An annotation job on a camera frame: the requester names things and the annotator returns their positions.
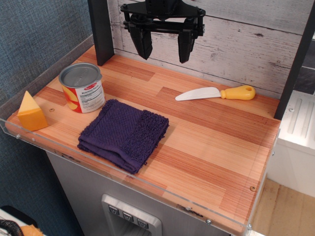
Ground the silver ice dispenser panel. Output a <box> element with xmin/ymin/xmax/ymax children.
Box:
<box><xmin>101</xmin><ymin>194</ymin><xmax>163</xmax><ymax>236</ymax></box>

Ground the dark left vertical post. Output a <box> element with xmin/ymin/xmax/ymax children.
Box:
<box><xmin>88</xmin><ymin>0</ymin><xmax>115</xmax><ymax>66</ymax></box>

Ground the dark right vertical post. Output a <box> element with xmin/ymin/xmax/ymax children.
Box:
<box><xmin>274</xmin><ymin>1</ymin><xmax>315</xmax><ymax>120</ymax></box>

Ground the yellow toy cheese wedge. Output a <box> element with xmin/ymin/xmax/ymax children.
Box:
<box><xmin>17</xmin><ymin>91</ymin><xmax>48</xmax><ymax>131</ymax></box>

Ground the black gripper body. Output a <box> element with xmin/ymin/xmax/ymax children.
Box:
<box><xmin>121</xmin><ymin>0</ymin><xmax>206</xmax><ymax>36</ymax></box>

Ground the toy tin can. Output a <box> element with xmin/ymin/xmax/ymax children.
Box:
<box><xmin>59</xmin><ymin>62</ymin><xmax>105</xmax><ymax>113</ymax></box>

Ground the clear acrylic table guard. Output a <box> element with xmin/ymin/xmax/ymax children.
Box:
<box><xmin>0</xmin><ymin>119</ymin><xmax>267</xmax><ymax>236</ymax></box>

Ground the toy knife yellow handle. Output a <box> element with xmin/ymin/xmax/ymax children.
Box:
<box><xmin>175</xmin><ymin>85</ymin><xmax>256</xmax><ymax>101</ymax></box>

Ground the white toy sink unit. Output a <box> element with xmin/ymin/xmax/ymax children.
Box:
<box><xmin>267</xmin><ymin>90</ymin><xmax>315</xmax><ymax>197</ymax></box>

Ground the black orange object corner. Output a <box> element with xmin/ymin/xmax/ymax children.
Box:
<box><xmin>0</xmin><ymin>206</ymin><xmax>44</xmax><ymax>236</ymax></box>

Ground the grey toy fridge cabinet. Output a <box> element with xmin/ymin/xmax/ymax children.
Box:
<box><xmin>47</xmin><ymin>152</ymin><xmax>227</xmax><ymax>236</ymax></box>

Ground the dark blue cloth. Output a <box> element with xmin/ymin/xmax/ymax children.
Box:
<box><xmin>78</xmin><ymin>99</ymin><xmax>169</xmax><ymax>174</ymax></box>

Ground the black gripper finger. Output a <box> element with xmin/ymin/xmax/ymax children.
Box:
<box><xmin>178</xmin><ymin>23</ymin><xmax>197</xmax><ymax>63</ymax></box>
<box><xmin>128</xmin><ymin>23</ymin><xmax>153</xmax><ymax>59</ymax></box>

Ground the dark vertical post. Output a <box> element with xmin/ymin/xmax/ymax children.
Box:
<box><xmin>274</xmin><ymin>1</ymin><xmax>315</xmax><ymax>120</ymax></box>
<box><xmin>88</xmin><ymin>0</ymin><xmax>115</xmax><ymax>66</ymax></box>

